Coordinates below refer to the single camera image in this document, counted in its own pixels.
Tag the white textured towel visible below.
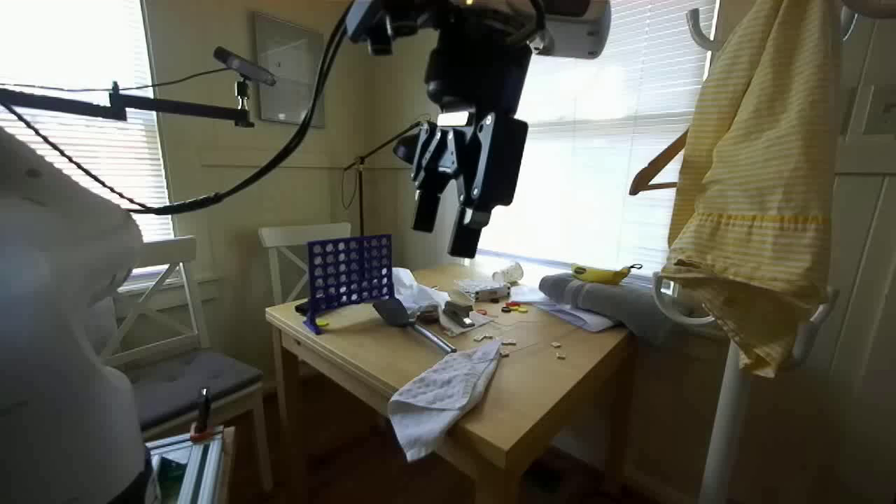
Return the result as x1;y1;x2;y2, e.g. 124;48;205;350
387;342;502;462

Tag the white wooden chair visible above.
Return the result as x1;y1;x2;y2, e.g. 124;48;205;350
258;221;353;301

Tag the yellow striped shirt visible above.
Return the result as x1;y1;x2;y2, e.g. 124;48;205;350
664;0;839;377

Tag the blue connect four grid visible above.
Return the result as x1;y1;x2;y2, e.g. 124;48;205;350
304;234;394;335

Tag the white cloth under grey clothing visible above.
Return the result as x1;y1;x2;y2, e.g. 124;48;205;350
535;298;616;332

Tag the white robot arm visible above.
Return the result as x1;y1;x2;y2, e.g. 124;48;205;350
0;0;609;504

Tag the light wooden table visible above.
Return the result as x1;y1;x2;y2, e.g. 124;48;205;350
265;301;636;504

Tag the wooden clothes hanger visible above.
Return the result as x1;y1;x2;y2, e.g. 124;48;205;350
626;130;689;196

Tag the white chair grey cushion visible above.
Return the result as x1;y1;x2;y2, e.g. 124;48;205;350
100;238;272;490

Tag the folded grey clothing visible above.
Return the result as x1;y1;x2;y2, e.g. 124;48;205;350
538;273;685;346

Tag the black camera boom stand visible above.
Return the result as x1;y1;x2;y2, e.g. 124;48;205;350
0;48;276;125

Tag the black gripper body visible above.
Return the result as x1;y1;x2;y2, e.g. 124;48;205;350
348;0;609;115

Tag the yellow banana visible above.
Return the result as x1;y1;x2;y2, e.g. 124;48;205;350
570;263;642;284

